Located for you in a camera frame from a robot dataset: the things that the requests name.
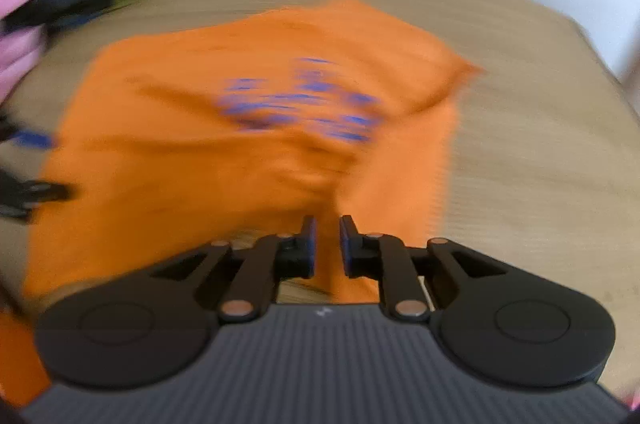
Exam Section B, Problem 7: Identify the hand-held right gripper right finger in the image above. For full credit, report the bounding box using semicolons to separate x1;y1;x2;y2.
339;214;509;321

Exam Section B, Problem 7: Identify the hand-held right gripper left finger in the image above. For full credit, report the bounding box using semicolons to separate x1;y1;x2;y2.
149;215;319;323

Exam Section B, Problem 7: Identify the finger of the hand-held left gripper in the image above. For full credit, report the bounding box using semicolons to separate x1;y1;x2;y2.
0;114;57;151
0;168;72;221

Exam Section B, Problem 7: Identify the orange t-shirt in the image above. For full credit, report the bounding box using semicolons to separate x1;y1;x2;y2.
0;0;487;408

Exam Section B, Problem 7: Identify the pink garment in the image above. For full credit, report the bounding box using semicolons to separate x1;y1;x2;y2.
0;0;53;104

